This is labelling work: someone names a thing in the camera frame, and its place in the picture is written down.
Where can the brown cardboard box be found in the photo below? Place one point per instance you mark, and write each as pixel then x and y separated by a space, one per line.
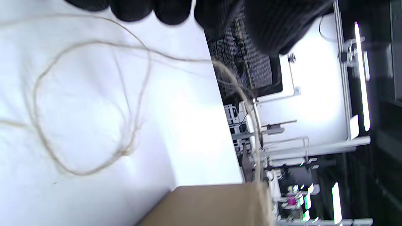
pixel 204 204

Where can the long ceiling light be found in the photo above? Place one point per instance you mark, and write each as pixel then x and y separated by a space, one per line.
pixel 336 204
pixel 362 78

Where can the white metal frame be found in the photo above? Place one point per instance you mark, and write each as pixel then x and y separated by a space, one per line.
pixel 344 78

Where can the black mesh office chair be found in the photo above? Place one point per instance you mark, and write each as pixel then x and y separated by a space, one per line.
pixel 260 72

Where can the thin jute twine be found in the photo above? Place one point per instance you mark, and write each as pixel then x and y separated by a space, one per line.
pixel 127 150

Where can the person's left hand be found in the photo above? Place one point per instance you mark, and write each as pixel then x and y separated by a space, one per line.
pixel 276 25

